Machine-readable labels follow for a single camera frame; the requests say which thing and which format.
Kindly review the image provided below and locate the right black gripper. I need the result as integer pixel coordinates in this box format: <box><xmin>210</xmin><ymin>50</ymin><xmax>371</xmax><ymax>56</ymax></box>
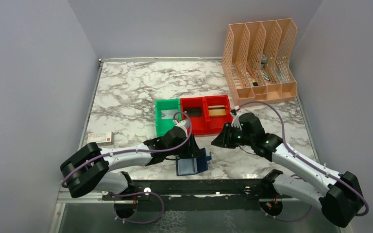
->
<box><xmin>212</xmin><ymin>122</ymin><xmax>254</xmax><ymax>149</ymax></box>

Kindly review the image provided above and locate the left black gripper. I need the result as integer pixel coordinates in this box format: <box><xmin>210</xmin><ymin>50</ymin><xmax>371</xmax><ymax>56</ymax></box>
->
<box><xmin>166</xmin><ymin>134</ymin><xmax>203</xmax><ymax>159</ymax></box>

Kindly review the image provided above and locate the green plastic bin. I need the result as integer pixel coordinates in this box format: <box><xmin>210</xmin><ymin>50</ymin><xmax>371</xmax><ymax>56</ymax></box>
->
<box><xmin>155</xmin><ymin>99</ymin><xmax>181</xmax><ymax>137</ymax></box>

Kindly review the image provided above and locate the red double bin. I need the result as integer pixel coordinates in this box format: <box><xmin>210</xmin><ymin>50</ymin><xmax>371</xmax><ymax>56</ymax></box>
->
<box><xmin>180</xmin><ymin>95</ymin><xmax>233</xmax><ymax>135</ymax></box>

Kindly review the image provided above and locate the navy blue card holder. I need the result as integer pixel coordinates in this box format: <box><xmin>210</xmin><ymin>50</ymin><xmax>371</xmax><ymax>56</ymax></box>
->
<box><xmin>176</xmin><ymin>148</ymin><xmax>212</xmax><ymax>176</ymax></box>

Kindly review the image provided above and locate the peach desk file organizer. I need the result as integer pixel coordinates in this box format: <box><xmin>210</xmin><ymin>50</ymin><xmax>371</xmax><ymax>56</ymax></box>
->
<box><xmin>221</xmin><ymin>18</ymin><xmax>298</xmax><ymax>106</ymax></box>

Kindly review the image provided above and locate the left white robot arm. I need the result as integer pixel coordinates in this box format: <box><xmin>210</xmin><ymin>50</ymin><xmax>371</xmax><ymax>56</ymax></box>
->
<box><xmin>60</xmin><ymin>126</ymin><xmax>204</xmax><ymax>200</ymax></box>

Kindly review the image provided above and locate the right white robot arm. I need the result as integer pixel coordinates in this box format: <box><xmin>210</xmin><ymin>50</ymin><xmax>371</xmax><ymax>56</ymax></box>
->
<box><xmin>211</xmin><ymin>113</ymin><xmax>368</xmax><ymax>228</ymax></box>

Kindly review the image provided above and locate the silver VIP card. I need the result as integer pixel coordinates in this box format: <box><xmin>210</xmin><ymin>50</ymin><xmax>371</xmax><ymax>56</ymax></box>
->
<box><xmin>161</xmin><ymin>109</ymin><xmax>178</xmax><ymax>120</ymax></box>

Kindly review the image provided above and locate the black card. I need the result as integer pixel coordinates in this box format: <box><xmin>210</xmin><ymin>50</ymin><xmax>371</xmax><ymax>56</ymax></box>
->
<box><xmin>184</xmin><ymin>107</ymin><xmax>203</xmax><ymax>117</ymax></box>

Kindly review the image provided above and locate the gold striped card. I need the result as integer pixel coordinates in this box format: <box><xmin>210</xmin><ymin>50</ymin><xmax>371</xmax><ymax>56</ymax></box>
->
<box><xmin>208</xmin><ymin>105</ymin><xmax>227</xmax><ymax>117</ymax></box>

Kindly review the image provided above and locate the red pencil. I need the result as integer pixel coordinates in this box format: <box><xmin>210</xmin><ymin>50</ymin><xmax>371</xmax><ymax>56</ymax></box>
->
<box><xmin>246</xmin><ymin>66</ymin><xmax>256</xmax><ymax>82</ymax></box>

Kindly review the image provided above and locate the green marker pen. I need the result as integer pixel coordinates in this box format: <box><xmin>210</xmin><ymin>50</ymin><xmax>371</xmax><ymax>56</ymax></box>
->
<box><xmin>263</xmin><ymin>74</ymin><xmax>270</xmax><ymax>82</ymax></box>

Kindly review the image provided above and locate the white red small box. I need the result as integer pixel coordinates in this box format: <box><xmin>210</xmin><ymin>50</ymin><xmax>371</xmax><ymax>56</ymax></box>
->
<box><xmin>87</xmin><ymin>132</ymin><xmax>114</xmax><ymax>146</ymax></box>

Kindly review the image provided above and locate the round grey tin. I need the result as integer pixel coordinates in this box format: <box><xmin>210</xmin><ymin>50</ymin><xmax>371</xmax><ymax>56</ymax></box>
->
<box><xmin>260</xmin><ymin>54</ymin><xmax>269</xmax><ymax>68</ymax></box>

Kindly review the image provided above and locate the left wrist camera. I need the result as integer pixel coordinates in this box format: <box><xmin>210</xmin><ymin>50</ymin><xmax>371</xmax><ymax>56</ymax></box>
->
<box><xmin>175</xmin><ymin>120</ymin><xmax>190</xmax><ymax>134</ymax></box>

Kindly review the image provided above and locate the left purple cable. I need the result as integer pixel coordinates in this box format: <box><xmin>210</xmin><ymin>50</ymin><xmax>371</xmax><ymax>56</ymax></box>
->
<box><xmin>61</xmin><ymin>111</ymin><xmax>193</xmax><ymax>189</ymax></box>

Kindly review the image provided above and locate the purple cable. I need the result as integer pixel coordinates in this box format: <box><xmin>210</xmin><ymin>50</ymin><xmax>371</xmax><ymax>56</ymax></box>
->
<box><xmin>235</xmin><ymin>100</ymin><xmax>370</xmax><ymax>222</ymax></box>
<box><xmin>61</xmin><ymin>111</ymin><xmax>193</xmax><ymax>189</ymax></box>

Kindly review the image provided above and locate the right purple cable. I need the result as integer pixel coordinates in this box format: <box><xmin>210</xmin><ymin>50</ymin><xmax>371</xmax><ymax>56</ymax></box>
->
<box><xmin>235</xmin><ymin>100</ymin><xmax>370</xmax><ymax>222</ymax></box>

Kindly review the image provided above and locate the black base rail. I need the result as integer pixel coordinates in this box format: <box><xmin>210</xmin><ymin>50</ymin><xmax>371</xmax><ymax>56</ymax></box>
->
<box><xmin>102</xmin><ymin>171</ymin><xmax>286</xmax><ymax>218</ymax></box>

